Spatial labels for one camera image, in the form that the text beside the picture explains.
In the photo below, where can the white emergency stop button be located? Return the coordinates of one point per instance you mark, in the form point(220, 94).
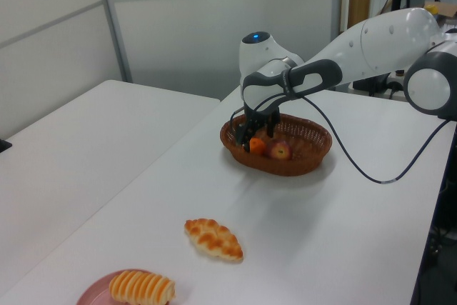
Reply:
point(397, 85)

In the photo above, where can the black table clamp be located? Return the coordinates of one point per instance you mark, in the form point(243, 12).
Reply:
point(5, 145)

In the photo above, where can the orange toy mandarin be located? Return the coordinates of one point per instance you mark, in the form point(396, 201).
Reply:
point(257, 146)

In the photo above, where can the striped toy bread roll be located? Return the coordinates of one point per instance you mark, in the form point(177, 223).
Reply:
point(143, 287)

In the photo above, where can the pink plate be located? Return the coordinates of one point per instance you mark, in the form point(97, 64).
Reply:
point(94, 289)

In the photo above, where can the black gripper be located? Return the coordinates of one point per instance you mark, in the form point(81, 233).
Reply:
point(264, 112)

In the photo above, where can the black power box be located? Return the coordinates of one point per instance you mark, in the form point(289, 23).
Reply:
point(369, 86)

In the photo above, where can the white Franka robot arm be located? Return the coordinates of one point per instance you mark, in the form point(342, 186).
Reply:
point(378, 44)

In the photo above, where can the small yellow object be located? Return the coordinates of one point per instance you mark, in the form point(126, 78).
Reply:
point(431, 9)

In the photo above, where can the braided toy croissant bread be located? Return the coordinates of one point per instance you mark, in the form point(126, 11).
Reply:
point(214, 240)

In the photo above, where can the wooden cabinet panel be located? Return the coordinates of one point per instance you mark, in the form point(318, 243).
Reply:
point(360, 1)

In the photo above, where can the brown woven basket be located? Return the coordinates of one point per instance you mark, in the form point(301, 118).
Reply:
point(285, 167)

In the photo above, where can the open brown cardboard box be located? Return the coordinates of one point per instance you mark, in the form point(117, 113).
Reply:
point(448, 10)

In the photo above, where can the red toy apple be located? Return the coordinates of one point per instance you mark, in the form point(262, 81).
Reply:
point(279, 150)

